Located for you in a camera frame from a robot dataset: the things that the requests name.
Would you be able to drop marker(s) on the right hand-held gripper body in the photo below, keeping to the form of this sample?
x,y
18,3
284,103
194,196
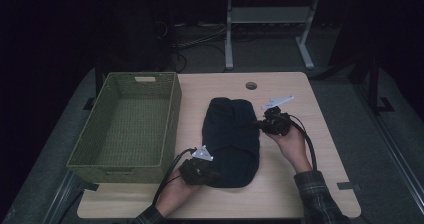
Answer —
x,y
276,120

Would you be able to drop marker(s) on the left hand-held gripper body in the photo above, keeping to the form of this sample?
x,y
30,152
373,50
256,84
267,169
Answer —
x,y
196,170

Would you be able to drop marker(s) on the dark navy shirt white print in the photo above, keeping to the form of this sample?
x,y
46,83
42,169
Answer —
x,y
231,144

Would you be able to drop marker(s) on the green woven basket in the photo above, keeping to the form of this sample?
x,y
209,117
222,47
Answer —
x,y
128,127

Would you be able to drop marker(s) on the person's right hand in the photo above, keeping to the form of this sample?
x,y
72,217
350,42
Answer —
x,y
293,147

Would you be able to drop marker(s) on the person's left hand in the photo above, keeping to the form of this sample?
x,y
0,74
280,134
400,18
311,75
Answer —
x,y
175,194

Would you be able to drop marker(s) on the grey tape strip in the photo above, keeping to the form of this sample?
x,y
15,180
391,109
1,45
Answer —
x,y
349,186

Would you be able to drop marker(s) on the black metal stand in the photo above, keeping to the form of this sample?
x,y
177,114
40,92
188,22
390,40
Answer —
x,y
375,84

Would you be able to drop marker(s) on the white metal desk frame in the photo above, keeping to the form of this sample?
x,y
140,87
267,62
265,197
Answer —
x,y
268,15

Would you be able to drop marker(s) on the black table bracket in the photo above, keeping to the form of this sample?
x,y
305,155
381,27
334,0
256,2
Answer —
x,y
90,186

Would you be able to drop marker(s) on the metal floor rail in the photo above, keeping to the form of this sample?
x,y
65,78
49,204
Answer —
x,y
61,197
390,140

